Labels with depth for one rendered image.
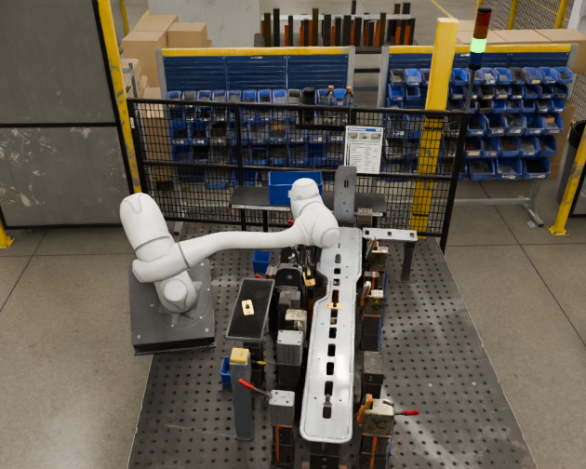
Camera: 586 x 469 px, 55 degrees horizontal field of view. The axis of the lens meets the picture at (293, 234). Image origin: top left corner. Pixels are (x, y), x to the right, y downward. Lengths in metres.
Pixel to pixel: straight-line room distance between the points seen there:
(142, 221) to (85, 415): 1.85
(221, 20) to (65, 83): 4.92
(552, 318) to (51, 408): 3.32
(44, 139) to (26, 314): 1.30
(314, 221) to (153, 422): 1.18
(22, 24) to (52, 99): 0.52
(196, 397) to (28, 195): 2.78
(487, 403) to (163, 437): 1.40
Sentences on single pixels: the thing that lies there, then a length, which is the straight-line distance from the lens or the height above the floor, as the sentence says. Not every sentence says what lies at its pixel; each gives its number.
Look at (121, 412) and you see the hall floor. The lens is 3.59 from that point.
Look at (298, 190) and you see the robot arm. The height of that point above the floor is 1.71.
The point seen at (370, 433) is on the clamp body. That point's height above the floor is 0.95.
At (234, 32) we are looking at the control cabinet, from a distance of 9.05.
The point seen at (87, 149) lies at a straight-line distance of 4.58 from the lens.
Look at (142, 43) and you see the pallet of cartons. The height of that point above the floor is 1.02.
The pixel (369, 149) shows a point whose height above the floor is 1.31.
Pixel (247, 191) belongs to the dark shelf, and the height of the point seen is 1.03.
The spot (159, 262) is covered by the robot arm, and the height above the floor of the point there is 1.53.
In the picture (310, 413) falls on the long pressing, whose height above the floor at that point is 1.00.
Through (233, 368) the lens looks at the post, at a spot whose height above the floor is 1.12.
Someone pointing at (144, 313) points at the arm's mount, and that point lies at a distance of 2.82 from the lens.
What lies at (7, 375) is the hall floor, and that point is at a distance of 4.04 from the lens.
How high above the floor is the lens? 2.69
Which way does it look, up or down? 34 degrees down
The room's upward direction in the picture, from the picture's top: straight up
